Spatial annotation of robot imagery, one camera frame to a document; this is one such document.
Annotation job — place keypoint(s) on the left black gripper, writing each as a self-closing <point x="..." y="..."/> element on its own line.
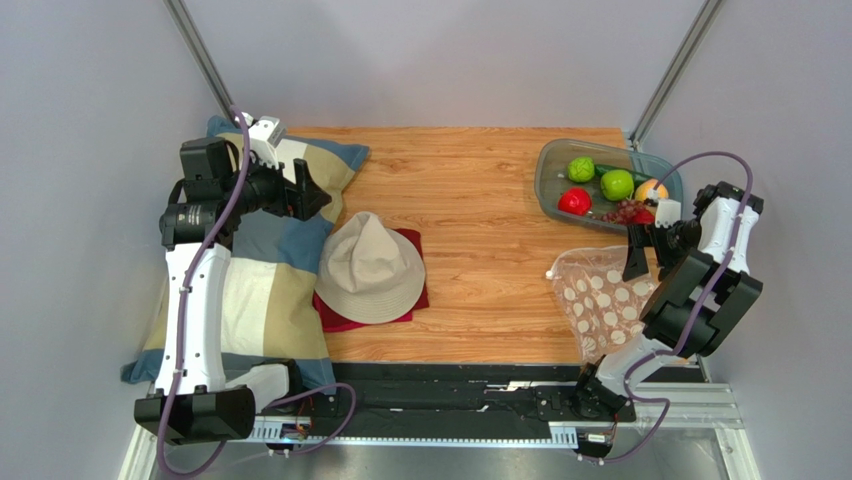
<point x="302" y="200"/>

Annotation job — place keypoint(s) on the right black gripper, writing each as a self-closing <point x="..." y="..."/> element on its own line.
<point x="651" y="237"/>

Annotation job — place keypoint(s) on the clear polka dot zip bag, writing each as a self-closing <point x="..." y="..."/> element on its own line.
<point x="602" y="309"/>

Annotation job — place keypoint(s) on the green apple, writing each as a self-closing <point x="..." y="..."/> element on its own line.
<point x="617" y="185"/>

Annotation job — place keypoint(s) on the red apple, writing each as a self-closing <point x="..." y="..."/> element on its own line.
<point x="575" y="201"/>

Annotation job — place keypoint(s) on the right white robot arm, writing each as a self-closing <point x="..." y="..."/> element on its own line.
<point x="705" y="289"/>

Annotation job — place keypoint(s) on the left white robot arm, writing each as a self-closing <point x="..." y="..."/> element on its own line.
<point x="192" y="401"/>

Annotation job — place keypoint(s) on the red strawberry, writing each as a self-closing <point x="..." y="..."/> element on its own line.
<point x="643" y="217"/>

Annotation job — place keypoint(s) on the purple grapes bunch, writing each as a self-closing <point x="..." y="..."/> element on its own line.
<point x="623" y="212"/>

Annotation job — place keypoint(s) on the orange fruit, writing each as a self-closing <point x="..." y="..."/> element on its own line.
<point x="646" y="192"/>

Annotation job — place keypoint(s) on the green cucumber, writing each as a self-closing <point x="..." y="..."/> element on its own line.
<point x="637" y="177"/>

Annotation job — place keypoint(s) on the beige bucket hat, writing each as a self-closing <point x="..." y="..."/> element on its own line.
<point x="368" y="273"/>

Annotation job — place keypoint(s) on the green artichoke toy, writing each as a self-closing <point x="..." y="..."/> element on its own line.
<point x="581" y="170"/>

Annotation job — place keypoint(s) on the grey transparent plastic container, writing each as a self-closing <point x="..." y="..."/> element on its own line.
<point x="552" y="181"/>

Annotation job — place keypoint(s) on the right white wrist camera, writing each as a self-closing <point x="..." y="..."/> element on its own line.
<point x="667" y="212"/>

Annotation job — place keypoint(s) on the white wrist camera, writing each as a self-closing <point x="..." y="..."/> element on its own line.
<point x="667" y="212"/>
<point x="265" y="134"/>

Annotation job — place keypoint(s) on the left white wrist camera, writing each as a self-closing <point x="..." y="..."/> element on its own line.
<point x="265" y="134"/>

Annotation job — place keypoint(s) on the aluminium base frame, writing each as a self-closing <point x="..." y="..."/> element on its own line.
<point x="674" y="399"/>

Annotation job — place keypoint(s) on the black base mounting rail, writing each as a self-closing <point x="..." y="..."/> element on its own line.
<point x="440" y="401"/>

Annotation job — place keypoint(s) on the left aluminium frame post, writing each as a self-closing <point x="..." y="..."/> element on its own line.
<point x="193" y="39"/>

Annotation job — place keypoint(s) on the aluminium frame post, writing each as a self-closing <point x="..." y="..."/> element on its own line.
<point x="193" y="39"/>
<point x="689" y="45"/>

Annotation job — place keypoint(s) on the right aluminium frame post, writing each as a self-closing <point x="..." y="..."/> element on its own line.
<point x="689" y="45"/>

